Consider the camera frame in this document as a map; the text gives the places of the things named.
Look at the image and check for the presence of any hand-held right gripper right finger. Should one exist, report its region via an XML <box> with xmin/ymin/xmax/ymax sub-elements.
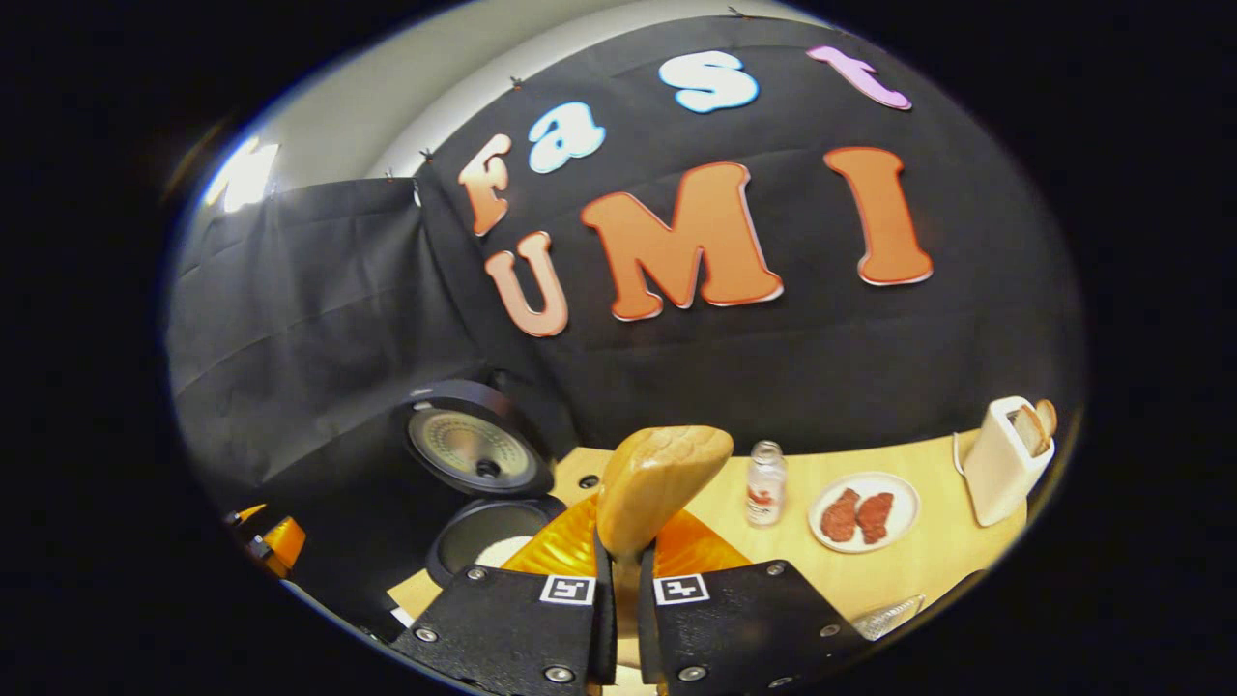
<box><xmin>638</xmin><ymin>507</ymin><xmax>871</xmax><ymax>696</ymax></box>

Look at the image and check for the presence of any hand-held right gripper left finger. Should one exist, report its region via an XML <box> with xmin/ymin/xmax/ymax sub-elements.
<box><xmin>391</xmin><ymin>493</ymin><xmax>619</xmax><ymax>696</ymax></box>

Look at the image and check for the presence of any wooden spoon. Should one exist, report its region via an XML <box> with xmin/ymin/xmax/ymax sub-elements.
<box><xmin>596</xmin><ymin>425</ymin><xmax>735</xmax><ymax>668</ymax></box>

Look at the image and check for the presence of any dark grey rice cooker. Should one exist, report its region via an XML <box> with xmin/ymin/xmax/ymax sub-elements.
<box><xmin>401</xmin><ymin>379</ymin><xmax>571</xmax><ymax>589</ymax></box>

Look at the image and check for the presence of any clear bottle with red label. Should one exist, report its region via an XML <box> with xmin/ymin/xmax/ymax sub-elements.
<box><xmin>745</xmin><ymin>440</ymin><xmax>788</xmax><ymax>528</ymax></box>

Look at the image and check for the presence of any red meat piece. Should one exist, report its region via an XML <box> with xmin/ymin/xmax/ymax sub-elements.
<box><xmin>820</xmin><ymin>488</ymin><xmax>861</xmax><ymax>543</ymax></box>
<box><xmin>856</xmin><ymin>492</ymin><xmax>895</xmax><ymax>544</ymax></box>

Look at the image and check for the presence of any white round plate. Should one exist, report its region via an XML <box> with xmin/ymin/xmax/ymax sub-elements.
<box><xmin>808</xmin><ymin>472</ymin><xmax>921</xmax><ymax>554</ymax></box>

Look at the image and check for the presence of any black backdrop cloth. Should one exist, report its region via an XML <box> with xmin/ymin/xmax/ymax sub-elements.
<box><xmin>166</xmin><ymin>14</ymin><xmax>1088</xmax><ymax>513</ymax></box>

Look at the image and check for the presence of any white toaster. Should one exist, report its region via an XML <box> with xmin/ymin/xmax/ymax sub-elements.
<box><xmin>964</xmin><ymin>396</ymin><xmax>1056</xmax><ymax>528</ymax></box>

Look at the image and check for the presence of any ceiling light panel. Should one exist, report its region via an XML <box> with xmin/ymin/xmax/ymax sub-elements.
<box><xmin>203</xmin><ymin>140</ymin><xmax>281</xmax><ymax>214</ymax></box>

